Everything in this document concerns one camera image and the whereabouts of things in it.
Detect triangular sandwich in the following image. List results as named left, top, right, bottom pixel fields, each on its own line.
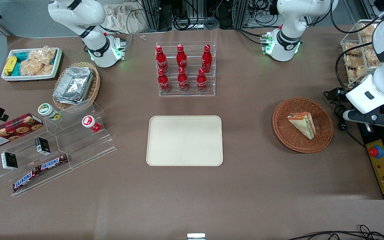
left=287, top=112, right=316, bottom=140

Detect round brown wicker basket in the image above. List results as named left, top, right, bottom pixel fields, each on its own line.
left=272, top=97, right=334, bottom=154

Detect beige rectangular tray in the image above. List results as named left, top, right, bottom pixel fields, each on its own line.
left=146, top=115, right=224, bottom=167

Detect oval light wicker basket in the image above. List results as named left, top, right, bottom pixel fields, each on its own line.
left=52, top=62, right=101, bottom=111

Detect clear acrylic bottle rack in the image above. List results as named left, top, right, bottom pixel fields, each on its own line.
left=155, top=41, right=216, bottom=98

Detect red Coca-Cola bottle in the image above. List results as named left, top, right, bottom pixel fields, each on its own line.
left=177, top=67, right=189, bottom=92
left=155, top=45, right=169, bottom=74
left=196, top=68, right=208, bottom=93
left=201, top=44, right=213, bottom=73
left=157, top=68, right=171, bottom=93
left=176, top=44, right=188, bottom=69

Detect beige cloth bag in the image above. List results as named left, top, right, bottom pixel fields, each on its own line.
left=103, top=3, right=150, bottom=34

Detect red lid snack cup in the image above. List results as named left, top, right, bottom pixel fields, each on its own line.
left=81, top=115, right=102, bottom=133

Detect clear acrylic stepped display stand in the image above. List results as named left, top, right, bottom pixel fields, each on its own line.
left=0, top=98, right=117, bottom=197

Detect stack of foil containers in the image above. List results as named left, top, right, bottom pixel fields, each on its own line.
left=53, top=66, right=94, bottom=105

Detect white rectangular snack bin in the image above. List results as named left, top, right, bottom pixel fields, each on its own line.
left=1, top=47, right=63, bottom=82

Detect green lid snack cup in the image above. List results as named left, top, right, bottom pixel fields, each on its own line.
left=38, top=103, right=62, bottom=121

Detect Snickers chocolate bar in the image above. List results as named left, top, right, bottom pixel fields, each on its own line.
left=38, top=154, right=69, bottom=172
left=12, top=168, right=41, bottom=193

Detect clear bag of rice crackers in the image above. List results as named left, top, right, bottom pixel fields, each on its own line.
left=20, top=59, right=54, bottom=76
left=28, top=46, right=58, bottom=66

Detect small black box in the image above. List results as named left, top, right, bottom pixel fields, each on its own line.
left=1, top=152, right=19, bottom=171
left=34, top=137, right=51, bottom=156

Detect red Walkers cookie box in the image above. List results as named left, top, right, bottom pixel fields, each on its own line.
left=0, top=113, right=44, bottom=150

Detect yellow snack packet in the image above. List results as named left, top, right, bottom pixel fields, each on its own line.
left=4, top=56, right=18, bottom=76

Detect cracker bag in wire rack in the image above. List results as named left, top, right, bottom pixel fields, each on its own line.
left=346, top=66, right=368, bottom=84
left=360, top=24, right=378, bottom=38
left=343, top=42, right=363, bottom=67
left=364, top=49, right=380, bottom=64

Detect black power cable with plug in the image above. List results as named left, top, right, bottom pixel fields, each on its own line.
left=323, top=87, right=368, bottom=149

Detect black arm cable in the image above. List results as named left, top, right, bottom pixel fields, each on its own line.
left=329, top=0, right=384, bottom=94

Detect white wire rack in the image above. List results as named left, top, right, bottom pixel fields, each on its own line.
left=340, top=19, right=384, bottom=89

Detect thin black floor cables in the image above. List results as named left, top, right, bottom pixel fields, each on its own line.
left=287, top=224, right=384, bottom=240

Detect coiled black cable bundle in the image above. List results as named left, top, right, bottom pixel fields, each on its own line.
left=173, top=14, right=200, bottom=31

